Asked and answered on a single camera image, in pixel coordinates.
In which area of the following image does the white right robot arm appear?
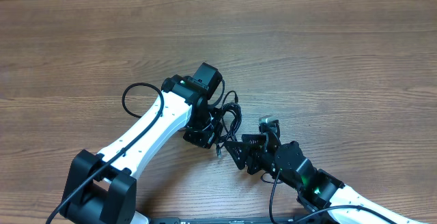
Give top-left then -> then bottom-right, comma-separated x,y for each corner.
224,129 -> 416,224

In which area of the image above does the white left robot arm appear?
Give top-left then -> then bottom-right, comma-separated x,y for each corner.
53,63 -> 225,224

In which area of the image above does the black USB cable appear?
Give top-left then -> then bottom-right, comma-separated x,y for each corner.
213,89 -> 243,158

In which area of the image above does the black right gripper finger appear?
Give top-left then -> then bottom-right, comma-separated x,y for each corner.
242,134 -> 267,145
225,141 -> 250,170

